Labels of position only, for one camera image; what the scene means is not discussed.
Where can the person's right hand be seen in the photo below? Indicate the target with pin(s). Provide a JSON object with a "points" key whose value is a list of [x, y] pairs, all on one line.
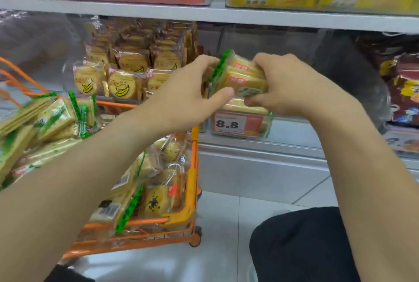
{"points": [[301, 92]]}

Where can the person's left hand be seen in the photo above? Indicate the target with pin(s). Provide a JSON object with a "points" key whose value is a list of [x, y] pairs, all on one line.
{"points": [[180, 105]]}

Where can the green cracker packets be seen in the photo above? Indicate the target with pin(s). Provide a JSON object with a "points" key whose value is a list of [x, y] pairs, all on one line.
{"points": [[235, 106], [49, 118]]}

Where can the orange shopping cart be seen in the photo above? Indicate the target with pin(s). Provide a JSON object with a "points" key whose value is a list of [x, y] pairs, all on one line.
{"points": [[193, 177]]}

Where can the white metal store shelf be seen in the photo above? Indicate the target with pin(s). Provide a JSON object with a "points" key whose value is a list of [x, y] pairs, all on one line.
{"points": [[131, 10]]}

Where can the person's right forearm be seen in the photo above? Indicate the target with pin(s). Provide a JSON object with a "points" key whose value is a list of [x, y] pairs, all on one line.
{"points": [[376, 187]]}

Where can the person's left forearm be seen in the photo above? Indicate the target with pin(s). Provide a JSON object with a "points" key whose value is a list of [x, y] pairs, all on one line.
{"points": [[65, 200]]}

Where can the person's right leg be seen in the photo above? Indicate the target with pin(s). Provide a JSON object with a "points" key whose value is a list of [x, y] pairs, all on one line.
{"points": [[304, 249]]}

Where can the person's leg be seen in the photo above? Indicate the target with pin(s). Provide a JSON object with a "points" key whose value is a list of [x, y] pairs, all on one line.
{"points": [[304, 249], [65, 275]]}

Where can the person's left leg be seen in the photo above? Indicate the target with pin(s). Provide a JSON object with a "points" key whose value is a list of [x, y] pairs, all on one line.
{"points": [[65, 275]]}

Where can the group of banana biscuit packets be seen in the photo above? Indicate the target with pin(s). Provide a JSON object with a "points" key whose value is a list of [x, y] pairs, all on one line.
{"points": [[121, 85]]}

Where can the row of dark red bags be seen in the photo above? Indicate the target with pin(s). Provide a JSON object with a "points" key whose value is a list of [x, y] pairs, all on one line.
{"points": [[406, 95]]}

